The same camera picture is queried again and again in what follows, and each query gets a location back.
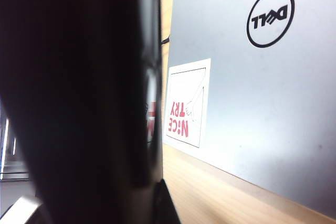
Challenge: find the silver Dell laptop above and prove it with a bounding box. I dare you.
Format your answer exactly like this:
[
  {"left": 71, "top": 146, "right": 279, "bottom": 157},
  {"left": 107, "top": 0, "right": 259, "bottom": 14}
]
[{"left": 162, "top": 0, "right": 336, "bottom": 220}]

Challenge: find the black smartphone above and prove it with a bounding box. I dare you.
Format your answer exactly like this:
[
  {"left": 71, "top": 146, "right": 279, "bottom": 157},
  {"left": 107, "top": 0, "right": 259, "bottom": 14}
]
[{"left": 0, "top": 0, "right": 164, "bottom": 224}]

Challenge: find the white sticker red lettering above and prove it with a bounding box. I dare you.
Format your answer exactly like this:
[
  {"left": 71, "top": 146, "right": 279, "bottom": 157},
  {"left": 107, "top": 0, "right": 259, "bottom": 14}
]
[{"left": 164, "top": 58, "right": 212, "bottom": 148}]

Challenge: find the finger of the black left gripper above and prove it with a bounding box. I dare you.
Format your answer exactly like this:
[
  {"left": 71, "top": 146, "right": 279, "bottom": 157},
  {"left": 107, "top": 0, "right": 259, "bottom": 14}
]
[
  {"left": 78, "top": 179, "right": 154, "bottom": 224},
  {"left": 153, "top": 178, "right": 182, "bottom": 224}
]

